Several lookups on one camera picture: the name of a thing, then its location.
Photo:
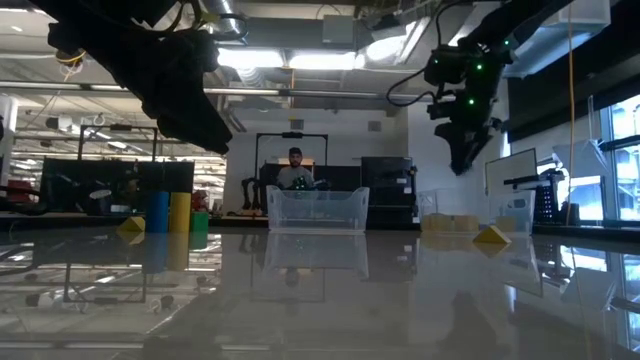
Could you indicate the grey wall vent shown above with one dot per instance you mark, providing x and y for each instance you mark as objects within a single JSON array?
[
  {"x": 296, "y": 124},
  {"x": 374, "y": 125}
]

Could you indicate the green block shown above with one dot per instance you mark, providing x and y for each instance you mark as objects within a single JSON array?
[{"x": 200, "y": 222}]

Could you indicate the white screen monitor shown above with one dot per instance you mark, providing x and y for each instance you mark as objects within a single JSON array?
[{"x": 510, "y": 172}]

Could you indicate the smooth silver duct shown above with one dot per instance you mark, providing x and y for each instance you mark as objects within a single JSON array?
[{"x": 225, "y": 15}]

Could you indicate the blue cylinder block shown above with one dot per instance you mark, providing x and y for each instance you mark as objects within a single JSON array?
[{"x": 157, "y": 212}]

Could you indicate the yellow cylinder block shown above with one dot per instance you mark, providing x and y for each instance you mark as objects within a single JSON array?
[{"x": 180, "y": 212}]

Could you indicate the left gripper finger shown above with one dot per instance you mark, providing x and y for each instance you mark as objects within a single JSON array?
[
  {"x": 180, "y": 130},
  {"x": 210, "y": 122}
]

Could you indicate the person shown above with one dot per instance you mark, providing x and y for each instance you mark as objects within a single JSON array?
[{"x": 295, "y": 175}]

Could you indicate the grey ceiling pipe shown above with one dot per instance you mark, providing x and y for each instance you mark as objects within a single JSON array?
[{"x": 325, "y": 93}]

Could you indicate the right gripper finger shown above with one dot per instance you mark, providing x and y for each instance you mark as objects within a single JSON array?
[
  {"x": 460, "y": 160},
  {"x": 477, "y": 152}
]

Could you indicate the yellow triangle block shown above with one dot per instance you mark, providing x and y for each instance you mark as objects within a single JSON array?
[
  {"x": 492, "y": 236},
  {"x": 131, "y": 226}
]

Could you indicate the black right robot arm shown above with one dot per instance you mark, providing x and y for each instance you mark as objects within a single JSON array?
[{"x": 480, "y": 75}]

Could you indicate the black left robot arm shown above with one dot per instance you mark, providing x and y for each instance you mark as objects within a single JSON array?
[{"x": 100, "y": 30}]

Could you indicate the black metal frame rig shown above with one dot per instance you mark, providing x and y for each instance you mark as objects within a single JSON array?
[
  {"x": 120, "y": 127},
  {"x": 292, "y": 134}
]

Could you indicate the red chair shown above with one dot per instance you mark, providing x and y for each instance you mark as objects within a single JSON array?
[{"x": 17, "y": 192}]

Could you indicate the clear plastic bin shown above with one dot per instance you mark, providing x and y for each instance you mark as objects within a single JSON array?
[
  {"x": 320, "y": 210},
  {"x": 522, "y": 210}
]

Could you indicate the black background robot arm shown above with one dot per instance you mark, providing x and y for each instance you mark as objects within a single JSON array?
[{"x": 247, "y": 192}]

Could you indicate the ceiling light panel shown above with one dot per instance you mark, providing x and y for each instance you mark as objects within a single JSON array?
[{"x": 260, "y": 59}]

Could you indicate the black perforated crate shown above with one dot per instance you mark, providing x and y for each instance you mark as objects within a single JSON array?
[{"x": 547, "y": 205}]

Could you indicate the black partition panel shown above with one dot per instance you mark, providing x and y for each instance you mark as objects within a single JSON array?
[{"x": 70, "y": 185}]

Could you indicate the black equipment cabinet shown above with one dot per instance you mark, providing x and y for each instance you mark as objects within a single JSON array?
[{"x": 385, "y": 200}]

